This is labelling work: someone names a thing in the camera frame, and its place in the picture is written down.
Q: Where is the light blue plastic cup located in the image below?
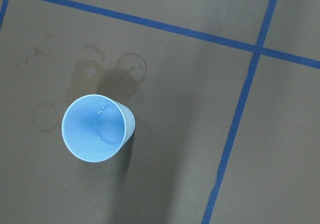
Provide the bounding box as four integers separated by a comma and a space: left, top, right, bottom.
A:
61, 94, 136, 163

